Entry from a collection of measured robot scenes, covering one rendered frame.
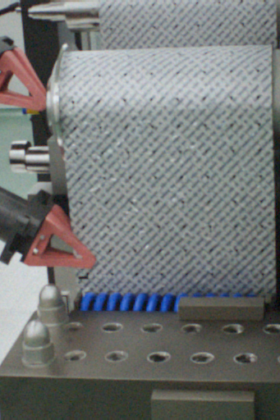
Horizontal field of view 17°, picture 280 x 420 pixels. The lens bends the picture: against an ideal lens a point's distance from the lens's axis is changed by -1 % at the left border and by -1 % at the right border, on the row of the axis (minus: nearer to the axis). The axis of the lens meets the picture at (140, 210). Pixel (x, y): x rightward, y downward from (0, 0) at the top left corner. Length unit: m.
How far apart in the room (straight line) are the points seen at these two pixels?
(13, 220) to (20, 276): 0.48
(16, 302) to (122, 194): 0.44
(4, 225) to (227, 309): 0.27
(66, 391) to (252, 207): 0.29
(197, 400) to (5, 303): 0.60
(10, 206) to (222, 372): 0.33
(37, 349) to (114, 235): 0.19
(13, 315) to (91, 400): 0.48
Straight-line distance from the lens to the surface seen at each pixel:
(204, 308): 1.04
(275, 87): 1.03
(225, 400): 0.91
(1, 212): 1.09
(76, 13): 1.32
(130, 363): 0.96
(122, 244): 1.09
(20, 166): 1.17
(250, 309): 1.03
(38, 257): 1.10
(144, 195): 1.06
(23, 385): 0.97
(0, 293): 1.50
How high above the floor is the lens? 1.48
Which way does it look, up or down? 18 degrees down
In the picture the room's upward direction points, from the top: 4 degrees counter-clockwise
